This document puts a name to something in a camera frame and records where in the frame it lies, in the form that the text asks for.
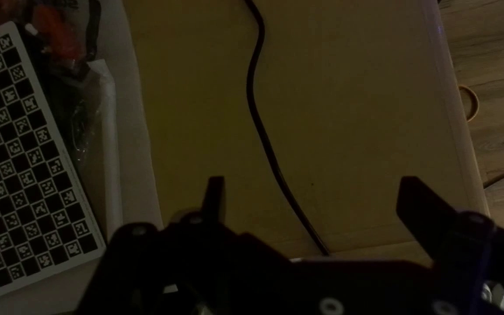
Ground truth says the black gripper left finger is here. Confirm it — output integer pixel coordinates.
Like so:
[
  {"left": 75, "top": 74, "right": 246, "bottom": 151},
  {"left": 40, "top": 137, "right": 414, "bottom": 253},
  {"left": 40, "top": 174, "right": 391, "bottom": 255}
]
[{"left": 108, "top": 172, "right": 248, "bottom": 265}]

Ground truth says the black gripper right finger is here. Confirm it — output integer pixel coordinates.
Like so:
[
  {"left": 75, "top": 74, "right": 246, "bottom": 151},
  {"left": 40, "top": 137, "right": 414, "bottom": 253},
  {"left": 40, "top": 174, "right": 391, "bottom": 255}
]
[{"left": 395, "top": 174, "right": 496, "bottom": 276}]

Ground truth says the black cooker power cable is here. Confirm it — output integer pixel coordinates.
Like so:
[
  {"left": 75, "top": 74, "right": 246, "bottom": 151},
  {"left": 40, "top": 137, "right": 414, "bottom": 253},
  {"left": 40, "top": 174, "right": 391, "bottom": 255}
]
[{"left": 241, "top": 0, "right": 332, "bottom": 258}]

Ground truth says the white grid tray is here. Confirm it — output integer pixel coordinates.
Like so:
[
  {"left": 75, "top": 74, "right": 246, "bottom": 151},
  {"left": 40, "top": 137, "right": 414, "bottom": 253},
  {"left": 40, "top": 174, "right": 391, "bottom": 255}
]
[{"left": 0, "top": 20, "right": 106, "bottom": 307}]

